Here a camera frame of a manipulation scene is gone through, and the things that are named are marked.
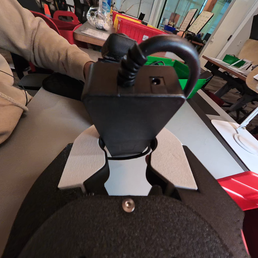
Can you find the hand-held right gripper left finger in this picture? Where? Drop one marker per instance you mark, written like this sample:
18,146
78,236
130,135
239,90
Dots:
84,161

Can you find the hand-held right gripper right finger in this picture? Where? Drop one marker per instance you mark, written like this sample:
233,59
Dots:
173,161

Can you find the green plastic bin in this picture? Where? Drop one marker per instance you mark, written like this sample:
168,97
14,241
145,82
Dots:
181,70

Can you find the red plastic bin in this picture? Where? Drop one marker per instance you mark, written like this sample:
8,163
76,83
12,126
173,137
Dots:
239,187

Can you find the person's left forearm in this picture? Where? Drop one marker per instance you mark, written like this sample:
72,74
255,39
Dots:
40,40

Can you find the person's left hand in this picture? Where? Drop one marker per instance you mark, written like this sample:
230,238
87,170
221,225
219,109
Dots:
87,68

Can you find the red crate on far table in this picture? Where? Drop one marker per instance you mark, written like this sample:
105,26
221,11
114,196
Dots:
137,30

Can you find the long wooden table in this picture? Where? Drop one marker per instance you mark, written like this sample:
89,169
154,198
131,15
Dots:
90,36

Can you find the clear plastic bag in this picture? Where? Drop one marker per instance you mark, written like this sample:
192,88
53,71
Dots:
98,18

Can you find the wipes canister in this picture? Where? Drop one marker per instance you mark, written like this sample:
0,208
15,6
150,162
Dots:
106,5

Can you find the red tote bag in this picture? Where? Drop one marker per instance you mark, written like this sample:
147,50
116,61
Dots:
64,22

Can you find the paper sheet board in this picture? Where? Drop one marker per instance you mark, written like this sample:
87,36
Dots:
187,20
200,22

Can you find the small green basket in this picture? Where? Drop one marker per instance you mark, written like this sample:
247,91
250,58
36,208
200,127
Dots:
231,59

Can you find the tan chair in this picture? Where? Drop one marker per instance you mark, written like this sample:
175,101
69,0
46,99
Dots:
250,49

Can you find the black panel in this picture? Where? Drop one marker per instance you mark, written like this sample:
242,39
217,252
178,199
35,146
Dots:
254,26

